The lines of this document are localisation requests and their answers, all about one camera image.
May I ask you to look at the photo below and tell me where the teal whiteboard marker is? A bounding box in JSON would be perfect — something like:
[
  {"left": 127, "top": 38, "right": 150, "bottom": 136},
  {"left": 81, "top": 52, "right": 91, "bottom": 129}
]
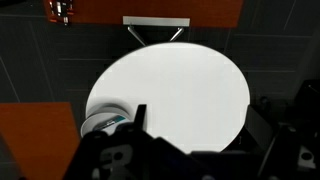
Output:
[{"left": 93, "top": 115, "right": 127, "bottom": 132}]

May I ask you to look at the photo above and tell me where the white round bowl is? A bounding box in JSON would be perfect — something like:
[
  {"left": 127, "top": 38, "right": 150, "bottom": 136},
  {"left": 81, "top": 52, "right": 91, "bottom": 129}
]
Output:
[{"left": 79, "top": 102, "right": 135, "bottom": 138}]

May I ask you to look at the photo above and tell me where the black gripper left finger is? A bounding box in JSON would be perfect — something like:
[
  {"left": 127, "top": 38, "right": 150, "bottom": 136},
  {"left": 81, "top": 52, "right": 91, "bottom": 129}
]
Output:
[{"left": 133, "top": 103, "right": 148, "bottom": 132}]

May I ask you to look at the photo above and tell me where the silver table base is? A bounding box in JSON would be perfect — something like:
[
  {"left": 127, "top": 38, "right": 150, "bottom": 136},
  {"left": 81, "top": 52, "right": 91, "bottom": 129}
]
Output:
[{"left": 122, "top": 15, "right": 191, "bottom": 48}]

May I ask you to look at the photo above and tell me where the small shiny metal object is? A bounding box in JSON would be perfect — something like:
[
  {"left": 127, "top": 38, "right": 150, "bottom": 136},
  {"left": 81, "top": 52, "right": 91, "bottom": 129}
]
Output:
[{"left": 47, "top": 0, "right": 75, "bottom": 25}]

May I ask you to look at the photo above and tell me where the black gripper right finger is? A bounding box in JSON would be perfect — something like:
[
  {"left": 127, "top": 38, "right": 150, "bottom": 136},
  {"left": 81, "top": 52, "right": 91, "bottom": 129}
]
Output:
[{"left": 244, "top": 104, "right": 280, "bottom": 153}]

